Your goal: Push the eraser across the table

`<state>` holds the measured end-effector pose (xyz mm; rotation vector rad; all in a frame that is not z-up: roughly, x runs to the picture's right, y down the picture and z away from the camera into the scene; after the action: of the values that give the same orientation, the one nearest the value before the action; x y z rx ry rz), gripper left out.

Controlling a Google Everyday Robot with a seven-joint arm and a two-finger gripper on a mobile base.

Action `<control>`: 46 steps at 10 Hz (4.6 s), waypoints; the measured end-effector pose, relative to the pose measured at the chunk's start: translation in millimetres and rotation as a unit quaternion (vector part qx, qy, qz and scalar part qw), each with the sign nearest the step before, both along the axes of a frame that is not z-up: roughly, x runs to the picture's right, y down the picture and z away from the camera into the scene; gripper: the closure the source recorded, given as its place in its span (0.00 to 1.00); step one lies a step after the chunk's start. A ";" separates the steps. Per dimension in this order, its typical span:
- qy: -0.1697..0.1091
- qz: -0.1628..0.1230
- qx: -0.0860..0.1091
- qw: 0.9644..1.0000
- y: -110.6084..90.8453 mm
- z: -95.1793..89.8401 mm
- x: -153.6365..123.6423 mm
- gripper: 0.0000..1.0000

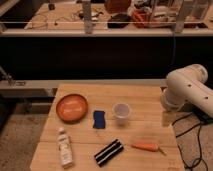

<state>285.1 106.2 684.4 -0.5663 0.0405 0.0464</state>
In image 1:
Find orange carrot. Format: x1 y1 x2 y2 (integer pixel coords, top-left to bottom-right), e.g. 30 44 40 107
132 143 164 154

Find black bowl on bench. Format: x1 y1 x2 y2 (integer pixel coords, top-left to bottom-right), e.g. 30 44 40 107
107 13 131 28

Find orange box on bench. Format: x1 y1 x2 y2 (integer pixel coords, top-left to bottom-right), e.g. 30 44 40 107
131 10 156 28

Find blue sponge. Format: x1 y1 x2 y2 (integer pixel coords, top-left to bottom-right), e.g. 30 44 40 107
93 110 106 129

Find white bottle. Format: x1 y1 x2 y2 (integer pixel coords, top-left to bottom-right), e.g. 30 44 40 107
58 127 74 168

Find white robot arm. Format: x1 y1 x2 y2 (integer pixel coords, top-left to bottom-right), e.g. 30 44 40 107
160 64 213 118

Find clear plastic cup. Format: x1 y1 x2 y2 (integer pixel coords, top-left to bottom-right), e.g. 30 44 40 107
112 103 130 126

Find black floor cables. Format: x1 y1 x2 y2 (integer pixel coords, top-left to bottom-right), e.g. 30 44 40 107
171 112 210 171

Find orange plate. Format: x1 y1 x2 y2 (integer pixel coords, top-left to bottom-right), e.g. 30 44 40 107
56 94 88 122

